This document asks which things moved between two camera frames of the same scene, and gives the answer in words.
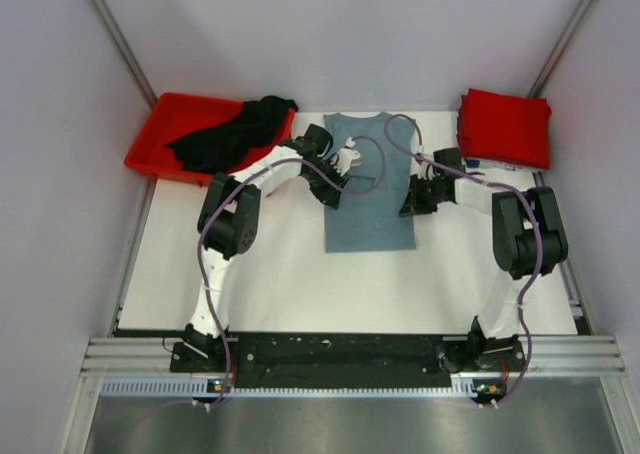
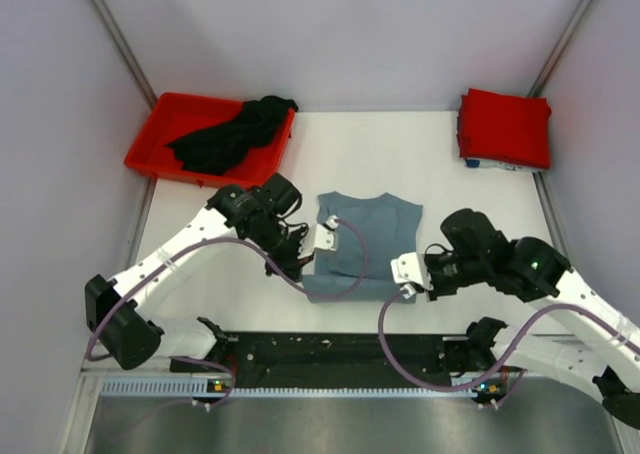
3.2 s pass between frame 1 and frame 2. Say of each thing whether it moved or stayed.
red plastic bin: stayed
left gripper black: moved
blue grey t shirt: moved
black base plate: stayed
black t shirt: stayed
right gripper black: moved
